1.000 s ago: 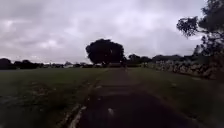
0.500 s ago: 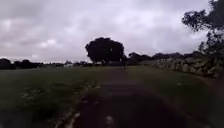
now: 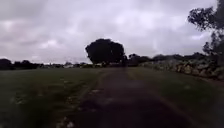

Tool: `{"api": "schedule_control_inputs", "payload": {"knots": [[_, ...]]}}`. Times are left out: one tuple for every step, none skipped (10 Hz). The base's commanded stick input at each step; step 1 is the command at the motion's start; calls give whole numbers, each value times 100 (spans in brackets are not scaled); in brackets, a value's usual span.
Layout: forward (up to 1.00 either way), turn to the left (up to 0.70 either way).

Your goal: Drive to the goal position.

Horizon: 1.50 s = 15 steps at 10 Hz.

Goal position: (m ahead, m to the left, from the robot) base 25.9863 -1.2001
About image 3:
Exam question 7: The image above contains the large round dark tree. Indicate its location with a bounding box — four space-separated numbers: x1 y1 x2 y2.
84 38 126 66

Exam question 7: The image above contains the dark asphalt path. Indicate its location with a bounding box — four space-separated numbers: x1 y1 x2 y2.
61 67 201 128

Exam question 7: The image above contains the row of dark bushes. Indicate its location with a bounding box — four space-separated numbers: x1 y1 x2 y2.
124 51 211 67

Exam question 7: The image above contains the grass verge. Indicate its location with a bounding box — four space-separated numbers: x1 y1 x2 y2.
128 66 224 128

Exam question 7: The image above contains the grass field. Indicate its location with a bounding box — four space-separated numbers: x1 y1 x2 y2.
0 67 104 128

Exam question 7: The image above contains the distant row of trees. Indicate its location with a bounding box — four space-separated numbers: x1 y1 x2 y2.
0 58 88 71

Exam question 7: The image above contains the tall leafy tree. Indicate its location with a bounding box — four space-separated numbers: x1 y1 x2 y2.
187 0 224 58

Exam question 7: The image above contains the rough stone wall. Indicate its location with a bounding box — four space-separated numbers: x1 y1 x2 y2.
141 58 224 81

